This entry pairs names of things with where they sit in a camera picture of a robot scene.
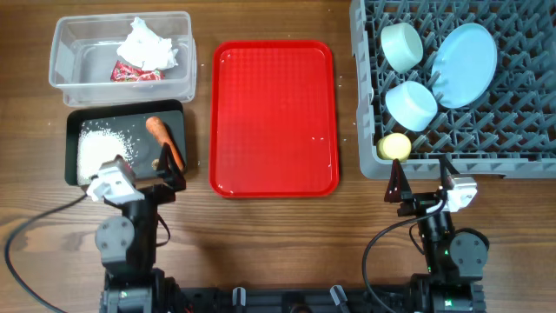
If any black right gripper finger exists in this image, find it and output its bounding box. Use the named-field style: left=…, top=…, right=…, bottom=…
left=439, top=155, right=460, bottom=190
left=384, top=159, right=413, bottom=203

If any brown food scrap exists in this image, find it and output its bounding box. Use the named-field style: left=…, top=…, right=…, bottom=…
left=151, top=159, right=160, bottom=170

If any yellow plastic cup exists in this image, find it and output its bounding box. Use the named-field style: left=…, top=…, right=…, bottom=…
left=377, top=133, right=412, bottom=162

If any orange carrot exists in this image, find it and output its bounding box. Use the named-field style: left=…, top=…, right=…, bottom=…
left=146, top=117, right=185, bottom=172

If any light blue bowl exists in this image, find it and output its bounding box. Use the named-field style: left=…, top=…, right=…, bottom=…
left=385, top=81, right=438, bottom=131

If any white rice pile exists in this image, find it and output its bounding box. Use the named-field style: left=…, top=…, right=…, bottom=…
left=76, top=120, right=133, bottom=185

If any red snack wrapper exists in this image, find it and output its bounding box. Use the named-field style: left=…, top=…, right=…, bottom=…
left=110, top=61, right=164, bottom=83

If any light blue plate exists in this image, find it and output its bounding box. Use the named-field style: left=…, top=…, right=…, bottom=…
left=431, top=23, right=498, bottom=109

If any white napkin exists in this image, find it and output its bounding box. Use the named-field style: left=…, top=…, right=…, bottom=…
left=116, top=17, right=178, bottom=71

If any mint green bowl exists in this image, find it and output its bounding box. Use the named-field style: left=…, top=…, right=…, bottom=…
left=380, top=23, right=424, bottom=74

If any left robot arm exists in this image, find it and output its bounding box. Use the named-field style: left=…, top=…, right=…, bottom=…
left=87, top=143, right=191, bottom=313

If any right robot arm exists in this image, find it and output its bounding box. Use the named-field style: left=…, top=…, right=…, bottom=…
left=385, top=157, right=490, bottom=313

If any black waste tray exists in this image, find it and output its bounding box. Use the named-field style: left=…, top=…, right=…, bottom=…
left=64, top=100, right=187, bottom=186

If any grey dishwasher rack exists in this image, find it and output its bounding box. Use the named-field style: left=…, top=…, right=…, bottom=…
left=349, top=0, right=555, bottom=179

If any red plastic tray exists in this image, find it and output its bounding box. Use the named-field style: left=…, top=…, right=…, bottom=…
left=208, top=40, right=340, bottom=198

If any clear plastic bin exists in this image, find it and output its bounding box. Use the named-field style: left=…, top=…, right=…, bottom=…
left=49, top=11, right=197, bottom=107

